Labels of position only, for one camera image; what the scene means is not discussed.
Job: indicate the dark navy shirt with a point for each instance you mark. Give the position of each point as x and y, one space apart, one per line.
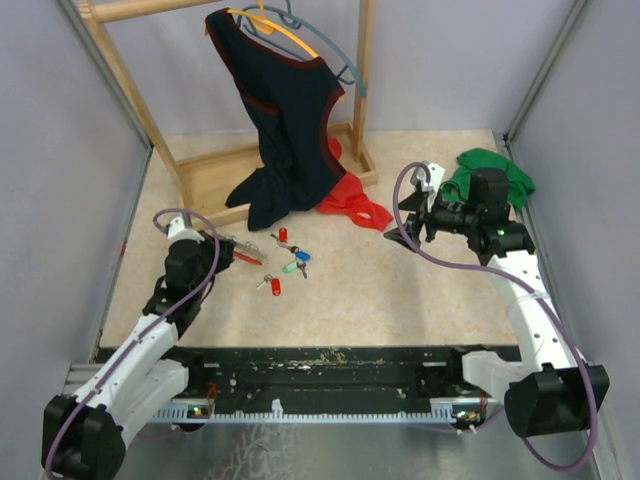
289 102

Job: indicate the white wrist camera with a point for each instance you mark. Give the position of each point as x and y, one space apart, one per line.
180 228
428 177

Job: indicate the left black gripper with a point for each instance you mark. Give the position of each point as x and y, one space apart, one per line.
225 254

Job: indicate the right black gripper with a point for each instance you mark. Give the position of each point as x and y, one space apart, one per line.
418 202

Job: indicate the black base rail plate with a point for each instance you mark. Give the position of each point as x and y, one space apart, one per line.
334 380

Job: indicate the key with green tag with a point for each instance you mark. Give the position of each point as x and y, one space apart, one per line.
296 265

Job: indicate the key with blue tag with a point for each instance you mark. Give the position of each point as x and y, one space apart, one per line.
299 254

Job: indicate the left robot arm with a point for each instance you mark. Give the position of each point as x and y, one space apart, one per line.
86 434

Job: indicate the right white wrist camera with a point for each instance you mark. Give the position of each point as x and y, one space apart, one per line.
428 177

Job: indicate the metal key holder red handle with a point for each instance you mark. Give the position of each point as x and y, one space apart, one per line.
245 251

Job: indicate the white toothed cable duct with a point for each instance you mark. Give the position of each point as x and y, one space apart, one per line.
185 414

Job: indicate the teal hanger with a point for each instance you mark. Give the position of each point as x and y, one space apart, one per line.
325 45

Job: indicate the key with red tag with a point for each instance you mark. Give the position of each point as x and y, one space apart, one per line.
281 236
273 283

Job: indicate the wooden clothes rack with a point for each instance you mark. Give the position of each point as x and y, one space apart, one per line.
203 182

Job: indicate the red cloth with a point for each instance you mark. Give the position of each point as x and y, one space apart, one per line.
340 192

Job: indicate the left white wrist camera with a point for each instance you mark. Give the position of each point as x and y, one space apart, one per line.
180 228

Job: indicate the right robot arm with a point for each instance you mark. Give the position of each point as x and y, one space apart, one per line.
552 390

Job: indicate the yellow hanger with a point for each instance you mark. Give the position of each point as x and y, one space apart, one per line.
263 75

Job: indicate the green cloth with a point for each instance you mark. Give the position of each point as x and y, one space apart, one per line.
456 189

